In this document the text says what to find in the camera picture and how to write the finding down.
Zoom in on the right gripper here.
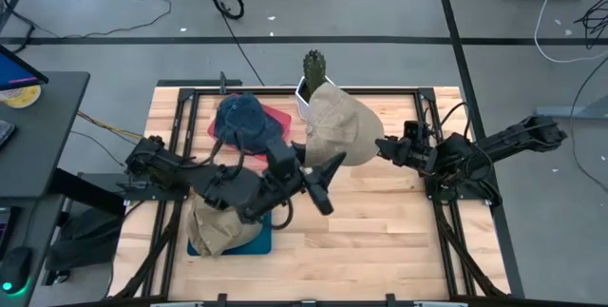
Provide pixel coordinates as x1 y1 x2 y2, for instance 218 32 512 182
374 136 440 176

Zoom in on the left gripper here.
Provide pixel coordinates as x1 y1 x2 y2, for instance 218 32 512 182
283 151 348 217

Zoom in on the beige cloth pile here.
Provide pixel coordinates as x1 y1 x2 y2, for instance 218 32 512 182
303 82 386 168

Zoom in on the blue denim hat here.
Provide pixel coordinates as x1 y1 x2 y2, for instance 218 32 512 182
214 92 268 146
237 106 289 155

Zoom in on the beige cap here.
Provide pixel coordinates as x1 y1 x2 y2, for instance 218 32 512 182
185 196 264 258

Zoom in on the pink plastic bin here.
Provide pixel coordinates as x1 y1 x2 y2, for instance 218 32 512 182
206 91 294 162

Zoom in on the white plant pot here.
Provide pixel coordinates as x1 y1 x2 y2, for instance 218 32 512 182
294 74 336 122

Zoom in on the teal plastic bin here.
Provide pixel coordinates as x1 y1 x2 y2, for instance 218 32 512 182
186 209 274 257

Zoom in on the green cactus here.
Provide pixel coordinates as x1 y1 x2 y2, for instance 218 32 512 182
302 48 329 103

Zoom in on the grey table foot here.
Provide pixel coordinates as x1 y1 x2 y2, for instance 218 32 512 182
535 93 608 121

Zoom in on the black bag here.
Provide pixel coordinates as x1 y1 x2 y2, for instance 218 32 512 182
46 205 125 273

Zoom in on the black desk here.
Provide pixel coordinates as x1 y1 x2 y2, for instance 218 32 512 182
0 70 91 307

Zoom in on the yellow white round disc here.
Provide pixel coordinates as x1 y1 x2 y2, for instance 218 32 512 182
0 85 43 109

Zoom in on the black mouse with green light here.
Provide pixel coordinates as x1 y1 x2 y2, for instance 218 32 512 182
0 246 34 296

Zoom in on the computer monitor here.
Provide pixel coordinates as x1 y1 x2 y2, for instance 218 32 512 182
0 43 49 92

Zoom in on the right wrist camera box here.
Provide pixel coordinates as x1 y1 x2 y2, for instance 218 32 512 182
402 120 428 145

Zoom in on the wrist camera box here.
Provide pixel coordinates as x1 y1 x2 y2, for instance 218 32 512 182
402 120 428 145
264 139 299 178

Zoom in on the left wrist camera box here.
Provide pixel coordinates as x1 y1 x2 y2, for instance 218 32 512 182
264 139 299 178

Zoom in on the black aluminium rig frame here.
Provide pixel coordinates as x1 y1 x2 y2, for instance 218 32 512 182
107 78 513 307

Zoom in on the long white cable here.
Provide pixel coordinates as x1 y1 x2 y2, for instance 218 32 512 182
534 0 608 65

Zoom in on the yellow cable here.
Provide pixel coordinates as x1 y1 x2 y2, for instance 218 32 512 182
75 109 144 141

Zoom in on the black cable bundle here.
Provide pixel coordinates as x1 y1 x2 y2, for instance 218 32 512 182
573 0 608 50

